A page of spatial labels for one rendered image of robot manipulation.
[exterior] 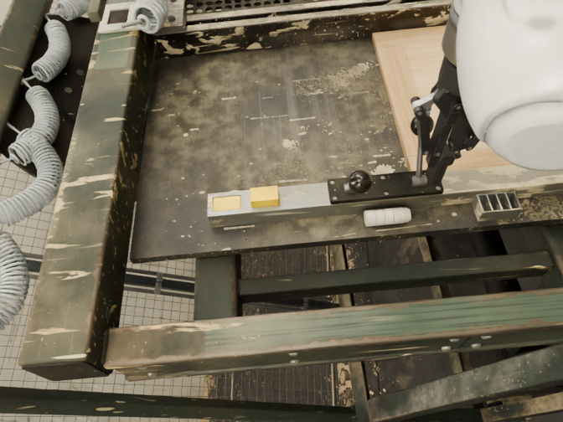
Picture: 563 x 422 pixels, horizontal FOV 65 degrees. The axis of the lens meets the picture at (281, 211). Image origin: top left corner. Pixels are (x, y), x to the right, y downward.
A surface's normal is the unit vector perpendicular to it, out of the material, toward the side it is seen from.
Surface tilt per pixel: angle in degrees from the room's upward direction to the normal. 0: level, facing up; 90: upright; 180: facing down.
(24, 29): 90
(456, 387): 0
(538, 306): 57
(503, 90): 13
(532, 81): 24
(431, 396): 0
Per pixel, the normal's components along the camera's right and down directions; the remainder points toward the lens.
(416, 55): -0.07, -0.53
